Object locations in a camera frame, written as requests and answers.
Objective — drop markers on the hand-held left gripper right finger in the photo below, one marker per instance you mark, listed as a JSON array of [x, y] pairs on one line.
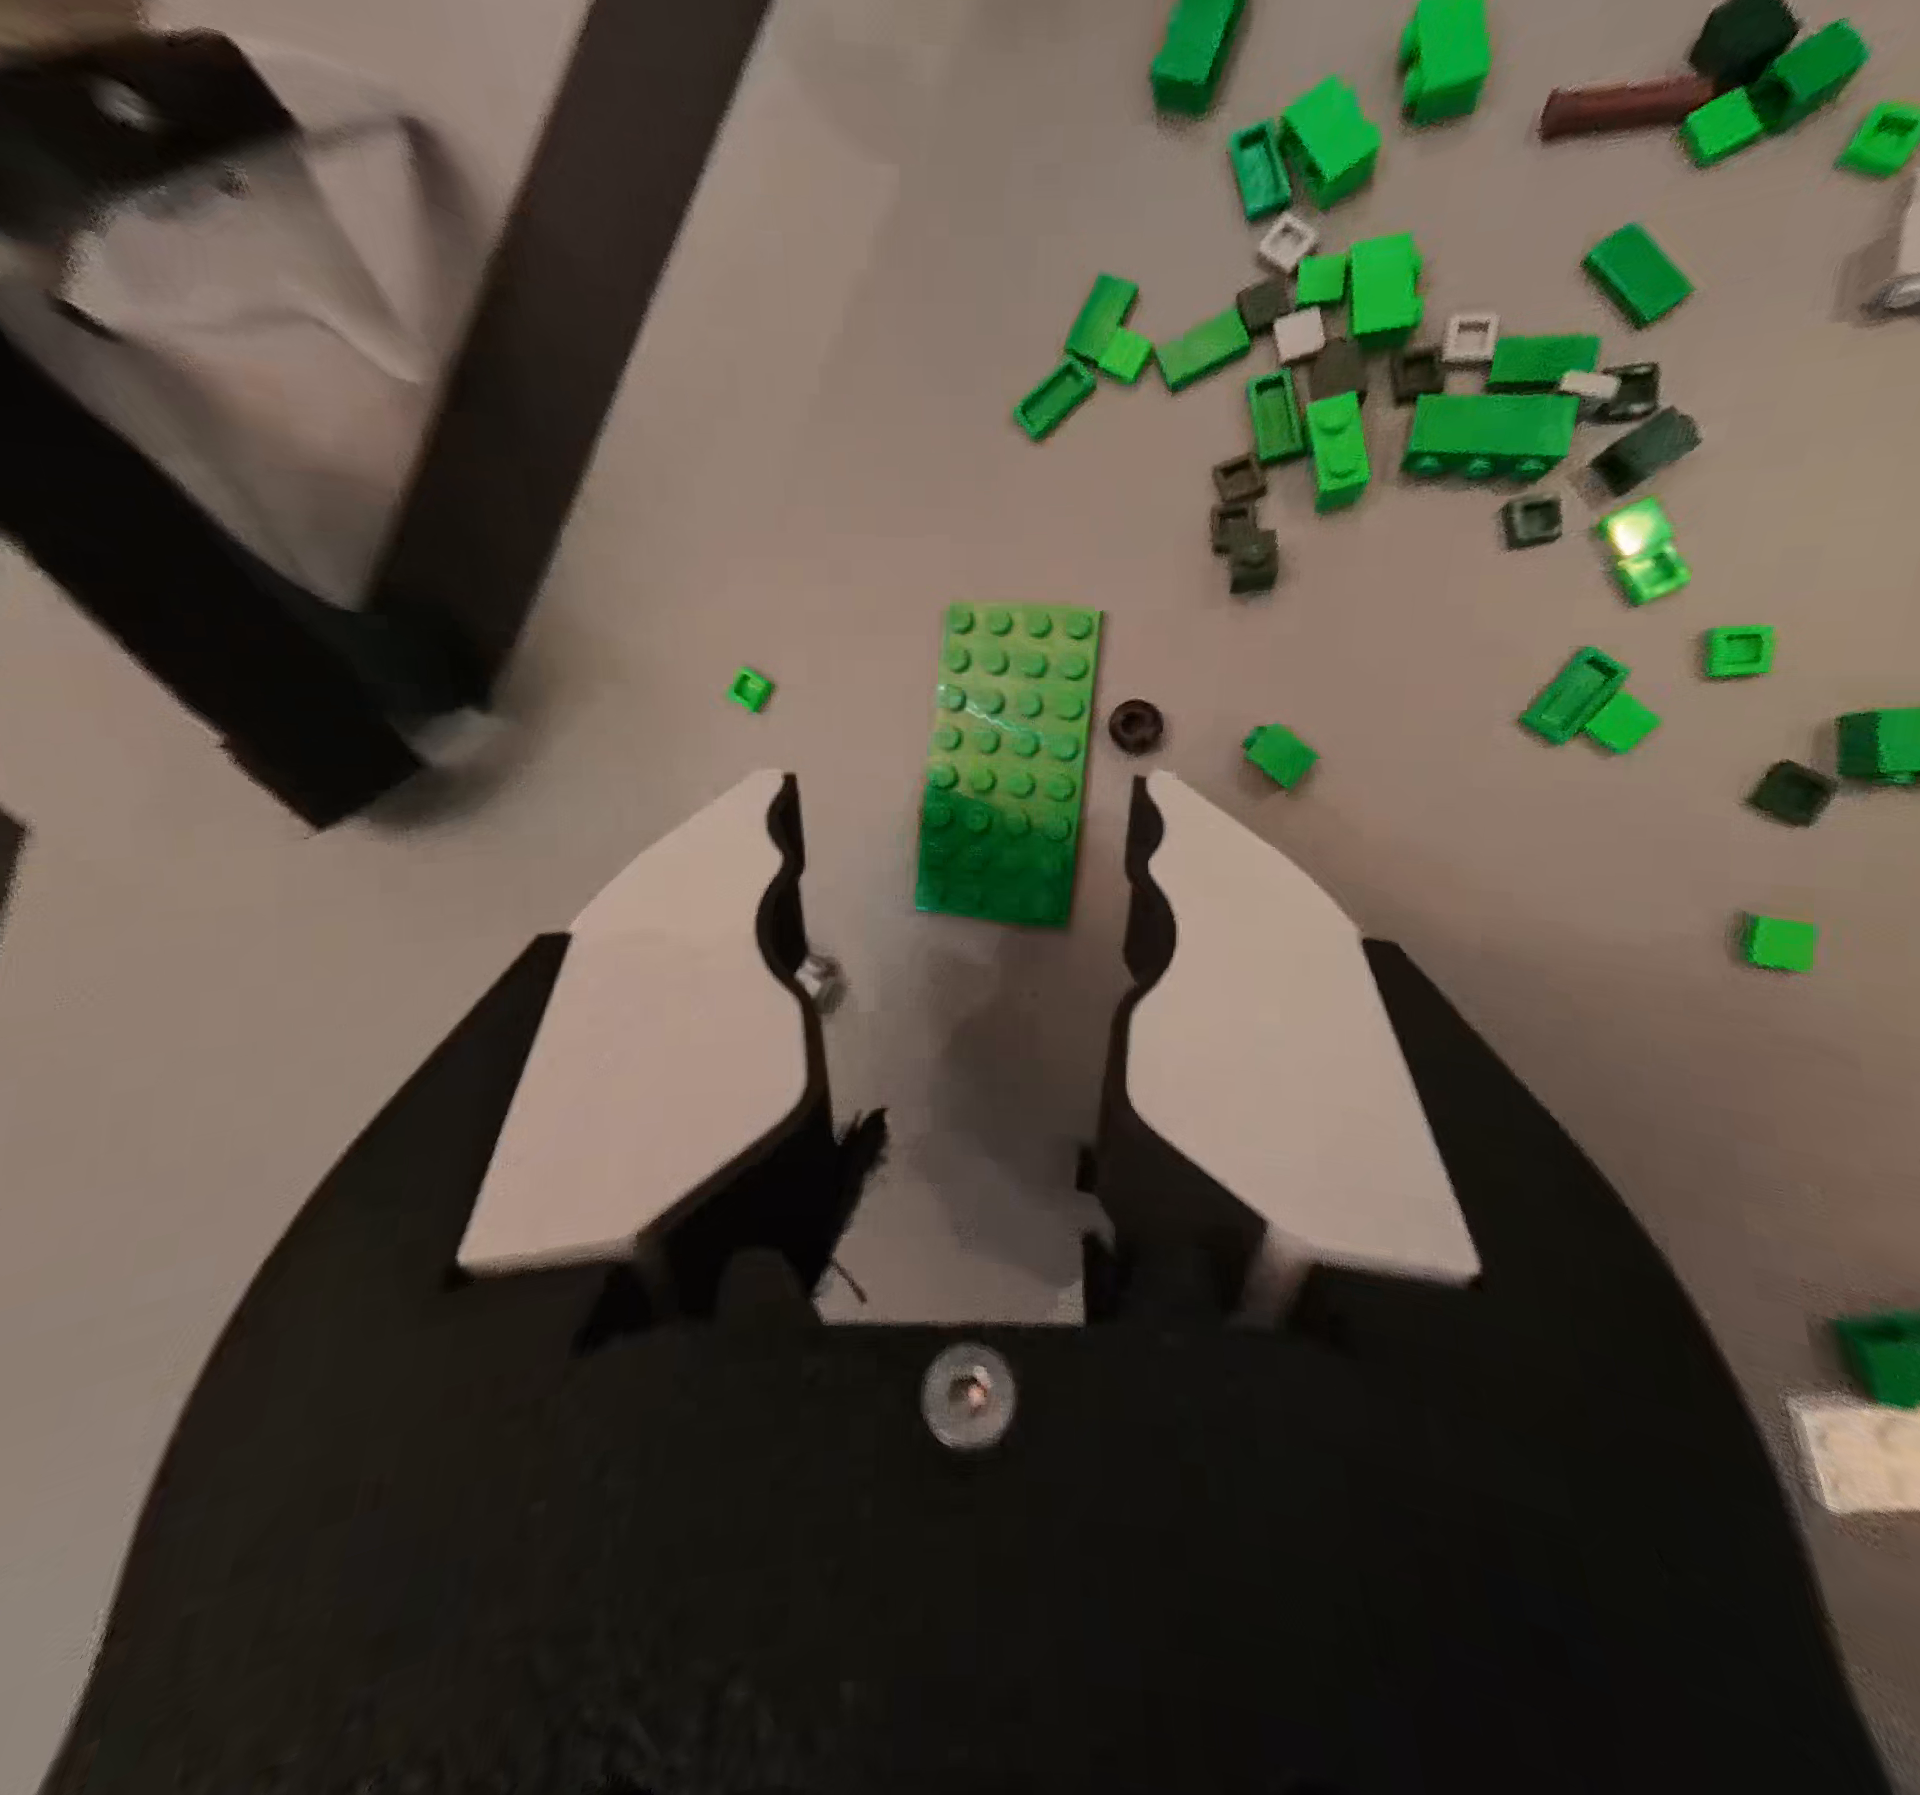
[[1291, 1059]]

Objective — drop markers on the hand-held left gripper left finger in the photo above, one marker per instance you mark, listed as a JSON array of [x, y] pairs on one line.
[[644, 1059]]

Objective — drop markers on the green lego base plate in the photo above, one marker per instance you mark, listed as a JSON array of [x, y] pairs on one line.
[[1003, 775]]

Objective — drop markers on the pile of lego pieces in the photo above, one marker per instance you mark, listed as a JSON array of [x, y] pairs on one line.
[[1484, 421]]

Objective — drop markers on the small grey lego tile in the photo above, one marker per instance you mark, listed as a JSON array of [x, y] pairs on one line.
[[819, 979]]

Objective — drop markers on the black round lego piece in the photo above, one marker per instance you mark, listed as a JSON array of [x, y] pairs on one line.
[[1137, 724]]

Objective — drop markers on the small green lego tile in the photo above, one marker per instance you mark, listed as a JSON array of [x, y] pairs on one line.
[[751, 689]]

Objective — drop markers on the green lego brick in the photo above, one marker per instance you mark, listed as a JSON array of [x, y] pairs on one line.
[[1882, 1352]]

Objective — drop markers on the white lego brick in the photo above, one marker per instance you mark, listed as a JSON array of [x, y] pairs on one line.
[[1861, 1457]]

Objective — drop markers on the brown lego bar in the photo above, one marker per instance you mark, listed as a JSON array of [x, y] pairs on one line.
[[1618, 109]]

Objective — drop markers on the black and white device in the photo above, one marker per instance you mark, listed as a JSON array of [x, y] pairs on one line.
[[225, 325]]

